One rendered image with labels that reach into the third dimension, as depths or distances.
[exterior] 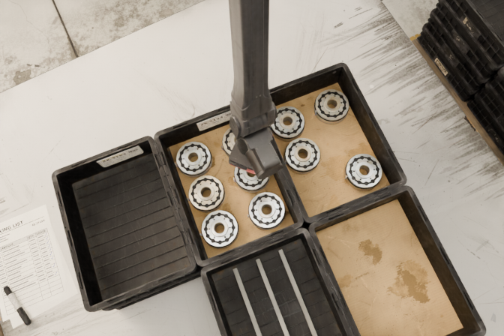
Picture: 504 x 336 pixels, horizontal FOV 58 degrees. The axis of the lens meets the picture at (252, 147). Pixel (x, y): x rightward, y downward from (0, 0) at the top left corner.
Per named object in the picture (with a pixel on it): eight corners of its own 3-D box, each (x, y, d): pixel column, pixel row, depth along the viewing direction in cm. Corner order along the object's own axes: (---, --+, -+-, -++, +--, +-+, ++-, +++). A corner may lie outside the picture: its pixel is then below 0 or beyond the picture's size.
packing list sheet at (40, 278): (-23, 233, 144) (-25, 232, 144) (44, 200, 147) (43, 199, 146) (6, 331, 134) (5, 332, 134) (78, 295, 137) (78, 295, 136)
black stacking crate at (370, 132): (253, 112, 142) (250, 97, 131) (339, 79, 144) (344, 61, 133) (303, 230, 129) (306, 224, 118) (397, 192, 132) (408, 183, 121)
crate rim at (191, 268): (53, 174, 128) (49, 172, 126) (154, 136, 130) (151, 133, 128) (89, 314, 115) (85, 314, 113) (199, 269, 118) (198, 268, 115)
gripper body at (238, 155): (272, 132, 104) (272, 121, 97) (254, 172, 101) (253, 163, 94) (246, 122, 105) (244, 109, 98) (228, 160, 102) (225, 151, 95)
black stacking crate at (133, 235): (68, 183, 137) (51, 172, 126) (161, 148, 139) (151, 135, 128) (103, 312, 124) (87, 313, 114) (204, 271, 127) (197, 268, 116)
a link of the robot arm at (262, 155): (270, 96, 87) (230, 112, 85) (299, 146, 84) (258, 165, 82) (262, 122, 98) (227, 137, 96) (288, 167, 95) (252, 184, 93)
